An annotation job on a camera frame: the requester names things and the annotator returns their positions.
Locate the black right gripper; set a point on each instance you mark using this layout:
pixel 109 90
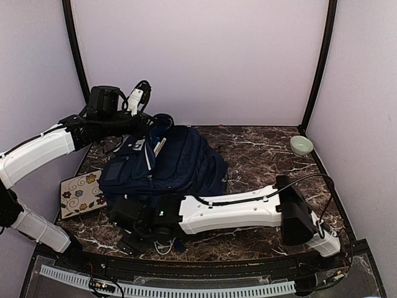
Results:
pixel 132 246

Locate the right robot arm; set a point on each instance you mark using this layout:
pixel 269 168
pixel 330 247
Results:
pixel 163 217

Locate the black frame post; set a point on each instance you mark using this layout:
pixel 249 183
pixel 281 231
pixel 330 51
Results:
pixel 321 65
pixel 75 49

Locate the green ceramic bowl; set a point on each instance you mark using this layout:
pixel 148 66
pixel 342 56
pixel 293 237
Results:
pixel 301 146

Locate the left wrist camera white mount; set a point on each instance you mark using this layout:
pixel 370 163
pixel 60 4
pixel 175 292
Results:
pixel 135 104

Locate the black front rail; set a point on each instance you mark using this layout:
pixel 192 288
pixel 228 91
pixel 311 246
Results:
pixel 292 267

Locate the white slotted cable duct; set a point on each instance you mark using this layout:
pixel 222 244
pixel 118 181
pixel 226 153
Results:
pixel 159 287

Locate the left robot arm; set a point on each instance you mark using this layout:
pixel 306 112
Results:
pixel 108 113

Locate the navy blue student backpack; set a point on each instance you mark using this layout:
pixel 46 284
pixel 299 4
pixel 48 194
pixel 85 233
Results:
pixel 186 162

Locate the white charger with cable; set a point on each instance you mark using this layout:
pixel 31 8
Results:
pixel 164 249

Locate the small circuit board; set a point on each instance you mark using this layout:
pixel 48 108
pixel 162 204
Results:
pixel 100 286

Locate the white pen red cap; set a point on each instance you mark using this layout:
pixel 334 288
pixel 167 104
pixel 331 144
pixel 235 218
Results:
pixel 159 146

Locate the black frame post left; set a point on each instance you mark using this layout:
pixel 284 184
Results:
pixel 75 49

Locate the black frame post right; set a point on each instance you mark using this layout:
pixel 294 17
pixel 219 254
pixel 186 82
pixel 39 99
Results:
pixel 321 65

